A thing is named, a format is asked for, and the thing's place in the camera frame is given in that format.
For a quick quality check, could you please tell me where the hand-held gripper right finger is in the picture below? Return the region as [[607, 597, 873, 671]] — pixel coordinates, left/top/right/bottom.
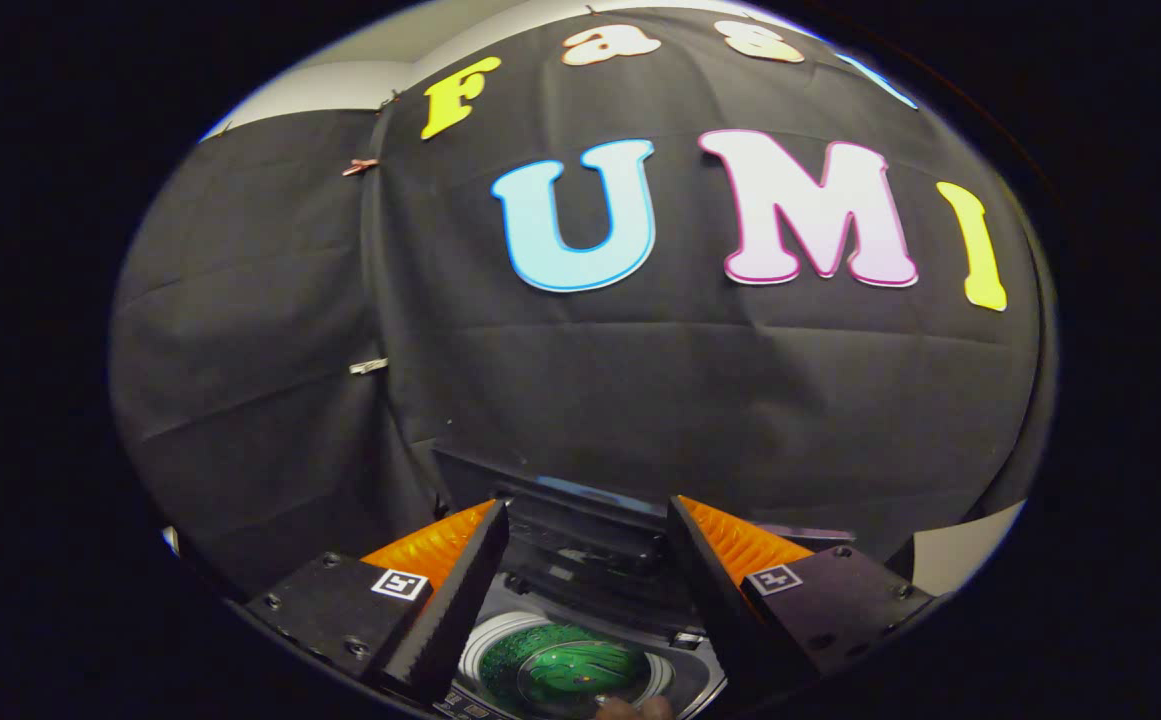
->
[[666, 494, 938, 706]]

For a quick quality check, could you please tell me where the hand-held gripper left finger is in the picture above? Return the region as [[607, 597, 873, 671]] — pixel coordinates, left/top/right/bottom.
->
[[243, 499, 511, 706]]

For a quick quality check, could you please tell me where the small dark washing machine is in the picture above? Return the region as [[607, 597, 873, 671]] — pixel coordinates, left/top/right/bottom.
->
[[435, 450, 731, 720]]

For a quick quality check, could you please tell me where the green polo shirt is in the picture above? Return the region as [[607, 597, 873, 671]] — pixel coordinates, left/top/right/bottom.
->
[[480, 622, 653, 717]]

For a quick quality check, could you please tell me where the black backdrop cloth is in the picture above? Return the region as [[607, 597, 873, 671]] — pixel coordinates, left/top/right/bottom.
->
[[108, 5, 1059, 601]]

